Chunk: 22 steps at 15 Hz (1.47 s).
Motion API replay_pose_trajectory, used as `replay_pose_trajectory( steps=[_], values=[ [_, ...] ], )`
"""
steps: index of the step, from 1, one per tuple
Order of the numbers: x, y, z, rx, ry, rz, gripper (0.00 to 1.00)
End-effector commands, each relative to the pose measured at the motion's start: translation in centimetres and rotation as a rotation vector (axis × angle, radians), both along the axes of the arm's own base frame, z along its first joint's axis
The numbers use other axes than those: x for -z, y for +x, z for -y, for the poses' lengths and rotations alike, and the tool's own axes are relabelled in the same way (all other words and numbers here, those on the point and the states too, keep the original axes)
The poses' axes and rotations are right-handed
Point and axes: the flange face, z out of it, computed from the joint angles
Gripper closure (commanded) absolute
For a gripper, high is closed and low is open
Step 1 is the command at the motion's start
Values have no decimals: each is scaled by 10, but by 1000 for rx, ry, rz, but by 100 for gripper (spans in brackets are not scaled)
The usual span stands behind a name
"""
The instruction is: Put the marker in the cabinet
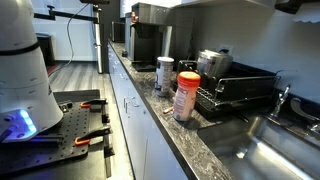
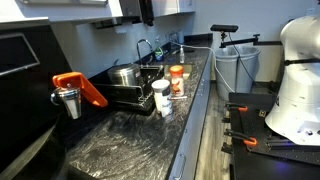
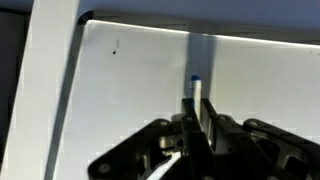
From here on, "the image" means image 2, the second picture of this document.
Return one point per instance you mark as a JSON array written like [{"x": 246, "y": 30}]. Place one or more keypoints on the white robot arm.
[{"x": 296, "y": 93}]

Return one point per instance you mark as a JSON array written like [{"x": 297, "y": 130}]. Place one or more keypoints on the white canister with blue label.
[{"x": 162, "y": 96}]

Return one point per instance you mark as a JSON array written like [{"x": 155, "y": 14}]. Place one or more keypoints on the creamer bottle with orange lid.
[{"x": 176, "y": 83}]

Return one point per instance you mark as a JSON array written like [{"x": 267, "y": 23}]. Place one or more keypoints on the black dish rack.
[{"x": 126, "y": 95}]

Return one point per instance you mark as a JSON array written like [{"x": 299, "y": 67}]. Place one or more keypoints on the green dish soap bottle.
[{"x": 159, "y": 53}]

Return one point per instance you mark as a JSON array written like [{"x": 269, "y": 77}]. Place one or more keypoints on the stainless steel pot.
[{"x": 125, "y": 75}]

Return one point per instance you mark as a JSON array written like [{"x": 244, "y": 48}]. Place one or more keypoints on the clear pump bottle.
[{"x": 182, "y": 56}]

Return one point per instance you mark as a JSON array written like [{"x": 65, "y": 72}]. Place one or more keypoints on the chrome sink faucet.
[{"x": 138, "y": 50}]

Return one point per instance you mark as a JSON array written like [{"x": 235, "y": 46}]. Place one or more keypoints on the grey trash bin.
[
  {"x": 226, "y": 73},
  {"x": 248, "y": 70}
]

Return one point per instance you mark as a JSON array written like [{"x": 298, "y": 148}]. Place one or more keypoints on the black clamp with orange grip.
[
  {"x": 245, "y": 140},
  {"x": 238, "y": 107}
]

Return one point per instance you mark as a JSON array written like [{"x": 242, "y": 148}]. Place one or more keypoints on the black paper towel dispenser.
[{"x": 133, "y": 10}]

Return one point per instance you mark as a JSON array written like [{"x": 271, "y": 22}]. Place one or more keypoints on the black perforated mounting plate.
[{"x": 253, "y": 133}]

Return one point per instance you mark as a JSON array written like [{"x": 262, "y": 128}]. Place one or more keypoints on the black coffee maker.
[{"x": 20, "y": 100}]

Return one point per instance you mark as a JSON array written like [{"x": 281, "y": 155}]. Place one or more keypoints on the black stereo camera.
[{"x": 224, "y": 28}]

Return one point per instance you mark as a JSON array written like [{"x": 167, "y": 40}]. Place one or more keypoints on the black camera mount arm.
[{"x": 246, "y": 40}]

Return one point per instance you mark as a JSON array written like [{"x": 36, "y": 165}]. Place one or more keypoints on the white wall cabinet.
[{"x": 66, "y": 10}]

